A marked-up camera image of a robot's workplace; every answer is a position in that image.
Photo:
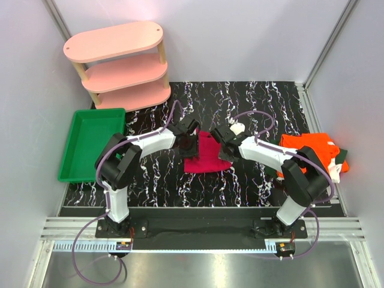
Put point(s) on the green plastic tray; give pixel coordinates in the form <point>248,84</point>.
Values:
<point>89,133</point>

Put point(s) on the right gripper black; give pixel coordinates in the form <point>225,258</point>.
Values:
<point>222,156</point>

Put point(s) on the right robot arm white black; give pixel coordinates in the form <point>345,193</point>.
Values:
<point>305,177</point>

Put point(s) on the orange t-shirt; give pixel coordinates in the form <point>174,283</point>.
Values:
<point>312,144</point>

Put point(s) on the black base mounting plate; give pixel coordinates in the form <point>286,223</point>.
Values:
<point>194,229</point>

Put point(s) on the red t-shirt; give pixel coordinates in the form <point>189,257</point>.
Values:
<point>207,160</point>

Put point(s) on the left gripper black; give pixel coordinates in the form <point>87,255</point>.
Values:
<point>193,152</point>

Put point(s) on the pink three-tier shelf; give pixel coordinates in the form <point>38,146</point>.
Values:
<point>122,66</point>

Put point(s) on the aluminium frame rail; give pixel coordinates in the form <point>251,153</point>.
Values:
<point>335,222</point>

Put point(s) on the white slotted cable duct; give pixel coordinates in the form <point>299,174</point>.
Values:
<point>93,246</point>

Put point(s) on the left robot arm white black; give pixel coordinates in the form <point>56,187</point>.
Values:
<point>121,157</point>

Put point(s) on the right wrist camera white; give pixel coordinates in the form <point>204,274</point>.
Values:
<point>236,127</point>

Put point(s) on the dark green t-shirt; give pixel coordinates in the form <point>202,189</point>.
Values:
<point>342,156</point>

